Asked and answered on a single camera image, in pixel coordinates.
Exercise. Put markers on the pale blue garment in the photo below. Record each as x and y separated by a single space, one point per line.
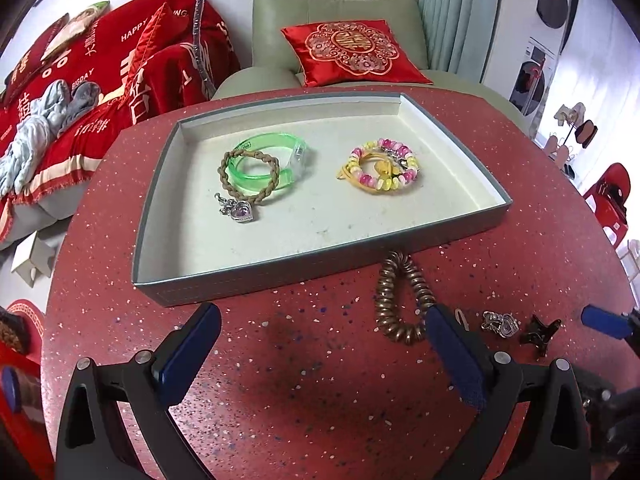
30 145

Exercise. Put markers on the red round floor mat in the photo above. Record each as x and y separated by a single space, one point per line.
27 312

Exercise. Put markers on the pale green curtain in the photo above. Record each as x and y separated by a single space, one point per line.
450 10

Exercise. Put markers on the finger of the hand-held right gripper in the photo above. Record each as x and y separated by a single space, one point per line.
602 320

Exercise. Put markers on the white sheer curtain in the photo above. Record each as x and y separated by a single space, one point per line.
605 60

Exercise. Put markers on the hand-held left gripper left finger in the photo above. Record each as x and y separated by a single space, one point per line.
192 345

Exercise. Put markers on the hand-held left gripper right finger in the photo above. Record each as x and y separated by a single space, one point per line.
450 355

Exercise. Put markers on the red fringed cushion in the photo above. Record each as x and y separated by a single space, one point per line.
147 55

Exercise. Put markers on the grey blue garment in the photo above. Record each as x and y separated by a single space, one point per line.
82 102

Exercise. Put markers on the red flat pillow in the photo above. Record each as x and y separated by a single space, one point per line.
30 55

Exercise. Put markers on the white washing machine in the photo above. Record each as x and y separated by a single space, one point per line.
537 60

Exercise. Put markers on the shoe rack with shoes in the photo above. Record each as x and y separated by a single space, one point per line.
575 132

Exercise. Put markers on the white cardboard box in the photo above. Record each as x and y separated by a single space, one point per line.
32 260

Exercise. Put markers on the grey sofa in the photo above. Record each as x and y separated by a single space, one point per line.
45 212

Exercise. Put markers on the red embroidered cushion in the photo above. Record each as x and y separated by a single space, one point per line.
350 52

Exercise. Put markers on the green translucent bangle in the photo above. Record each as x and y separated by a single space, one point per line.
285 183

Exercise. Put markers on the photo print pillow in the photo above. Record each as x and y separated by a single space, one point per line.
77 25

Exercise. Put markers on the red mop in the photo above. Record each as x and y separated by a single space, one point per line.
532 82

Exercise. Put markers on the silver heart brooch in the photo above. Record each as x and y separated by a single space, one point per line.
505 325

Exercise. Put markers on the grey jewelry tray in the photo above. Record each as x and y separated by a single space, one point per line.
310 210

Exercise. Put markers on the red blanket covered sofa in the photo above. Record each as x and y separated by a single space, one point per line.
165 75

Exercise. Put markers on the red plastic chair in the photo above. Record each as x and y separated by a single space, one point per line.
607 200

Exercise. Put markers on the flexible phone holder pole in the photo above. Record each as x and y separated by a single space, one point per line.
200 35

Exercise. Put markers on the red bag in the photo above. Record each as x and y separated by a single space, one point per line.
30 410

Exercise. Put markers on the dark claw hair clip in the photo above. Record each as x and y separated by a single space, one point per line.
537 331

